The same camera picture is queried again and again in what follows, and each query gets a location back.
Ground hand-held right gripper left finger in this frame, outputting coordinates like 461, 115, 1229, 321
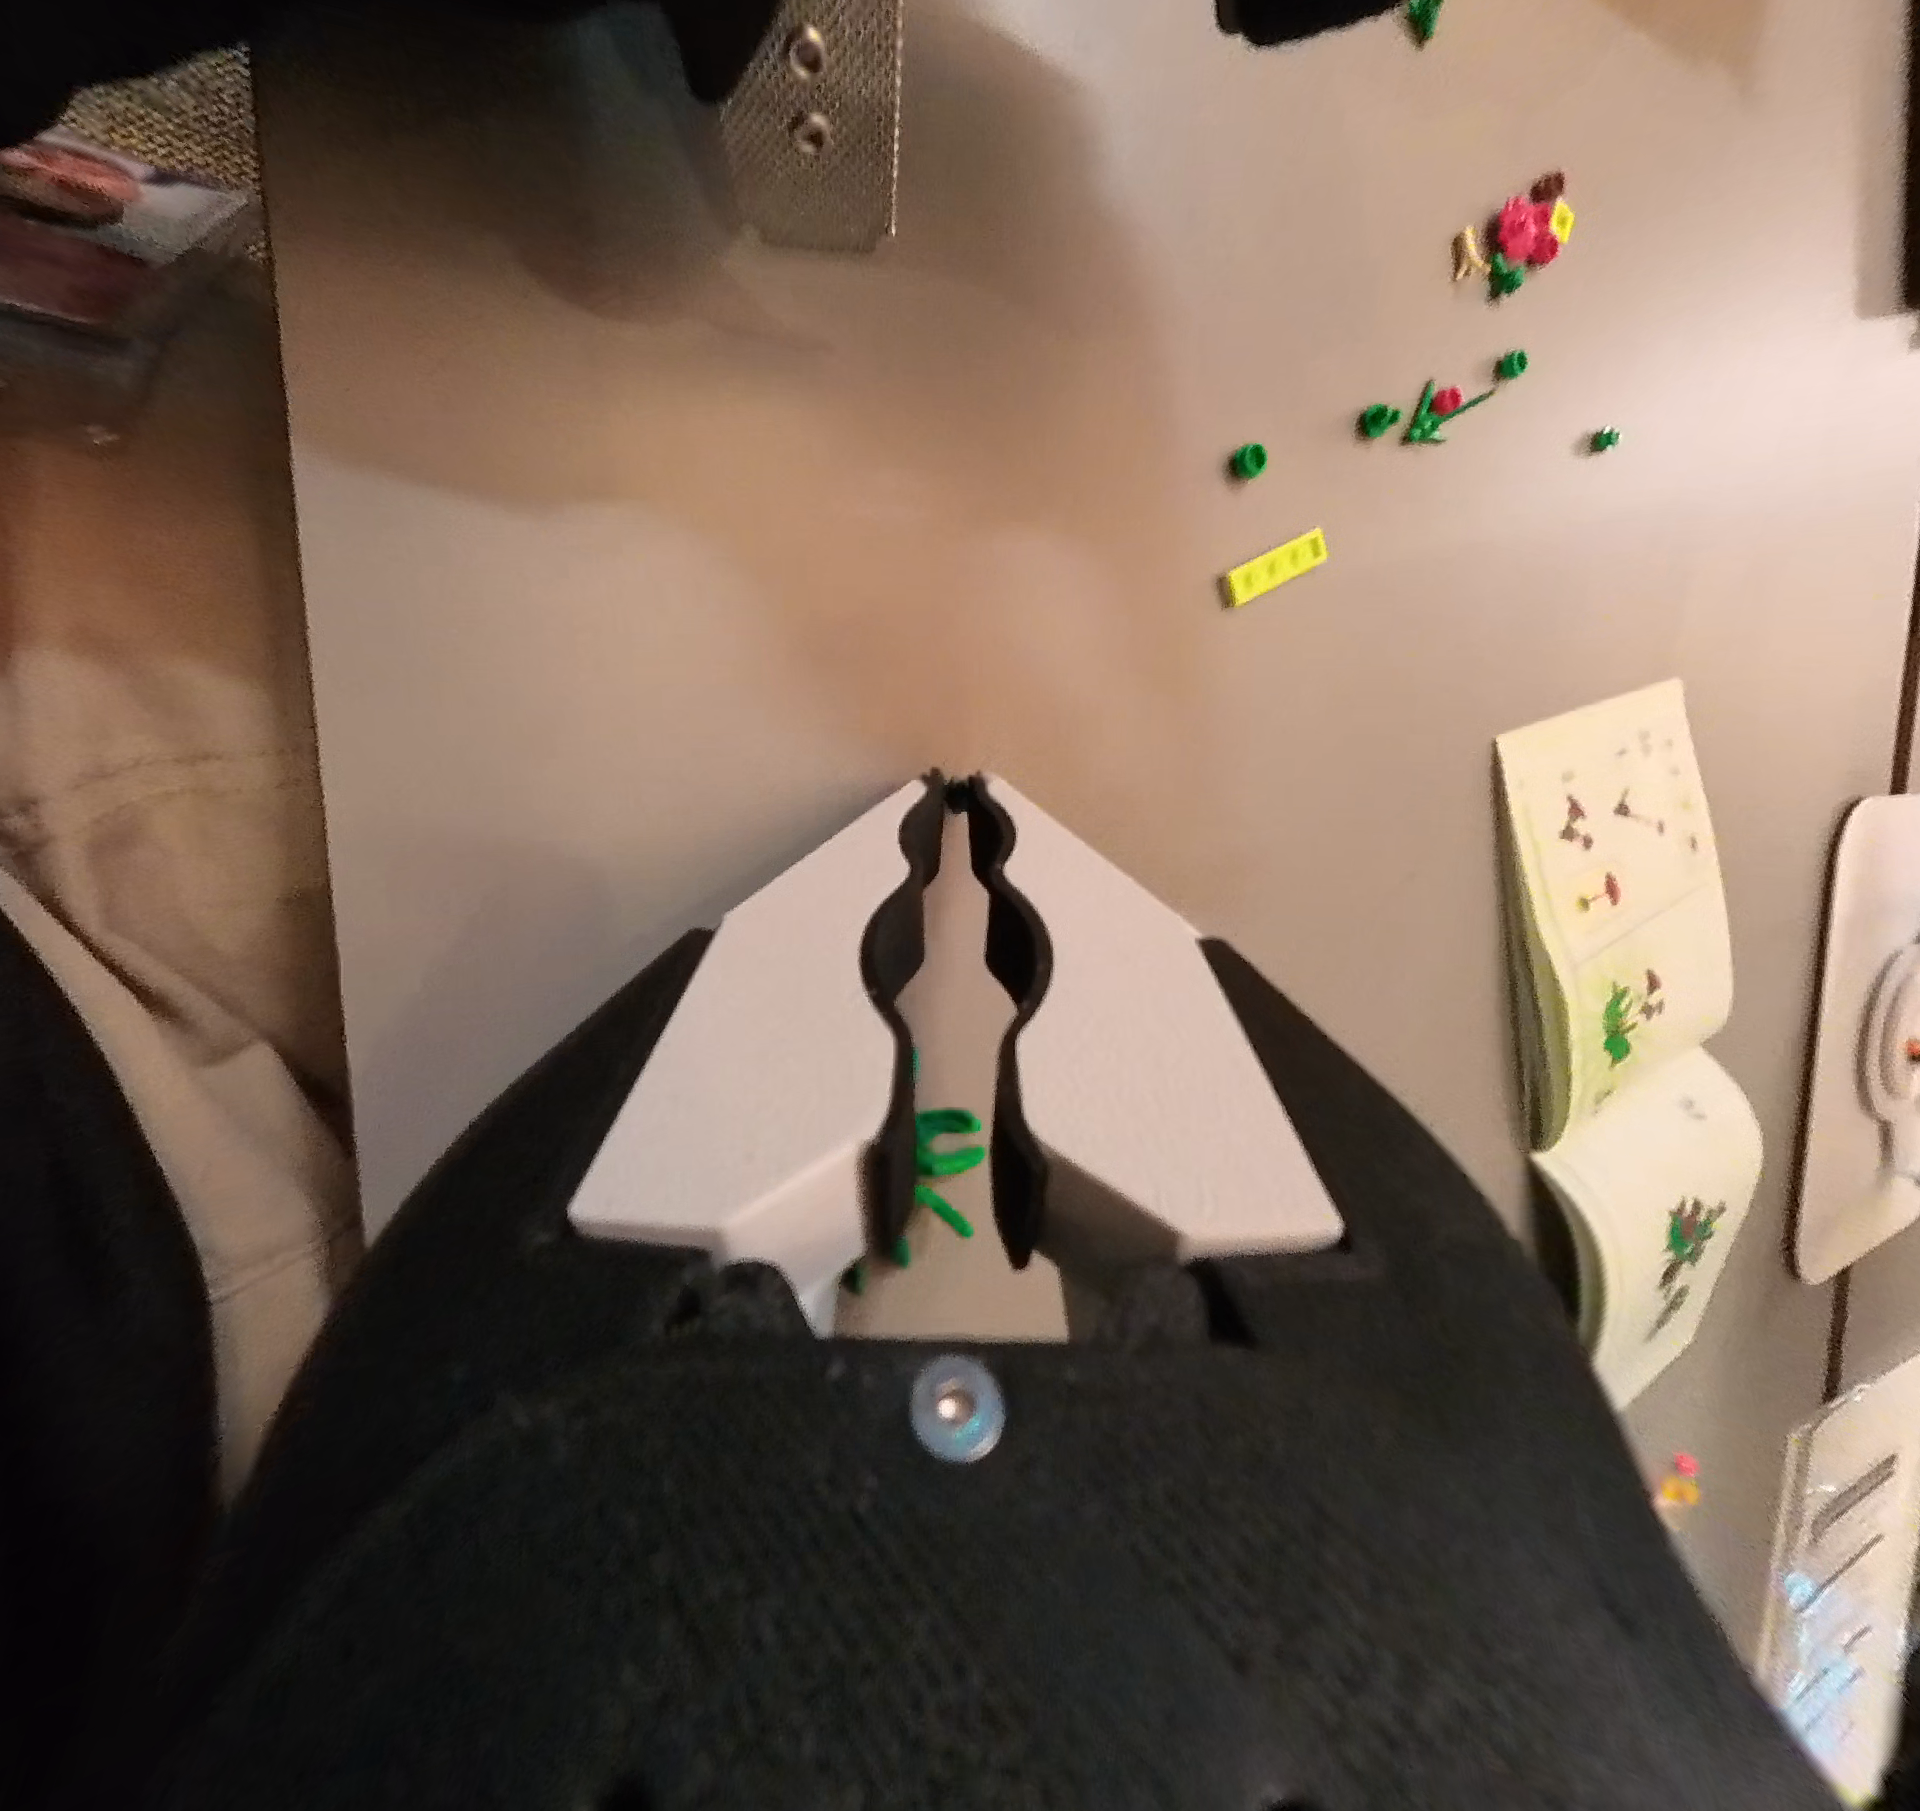
563, 767, 950, 1324

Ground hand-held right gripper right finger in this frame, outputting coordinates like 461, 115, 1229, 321
963, 771, 1348, 1335

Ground green toy leaf piece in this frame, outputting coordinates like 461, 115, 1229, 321
846, 1105, 987, 1296

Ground pink toy flower with leaf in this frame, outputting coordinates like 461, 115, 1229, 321
1486, 184, 1568, 300

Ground small stem with pink flower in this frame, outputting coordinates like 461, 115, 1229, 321
1398, 374, 1502, 449

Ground toy instruction booklet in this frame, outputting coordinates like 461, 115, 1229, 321
1492, 677, 1767, 1410

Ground yellow toy plate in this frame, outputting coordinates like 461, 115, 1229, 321
1219, 527, 1331, 608

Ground person's tan trousers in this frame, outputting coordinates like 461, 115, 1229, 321
0, 340, 361, 1513

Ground white book stand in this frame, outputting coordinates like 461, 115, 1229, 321
1783, 794, 1920, 1287

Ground printed paper sheet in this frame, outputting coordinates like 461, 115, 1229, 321
1755, 1352, 1920, 1805

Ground pink printed box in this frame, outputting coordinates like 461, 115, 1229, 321
0, 137, 254, 341

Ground grey perforated strap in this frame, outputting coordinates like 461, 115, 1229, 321
718, 0, 906, 253

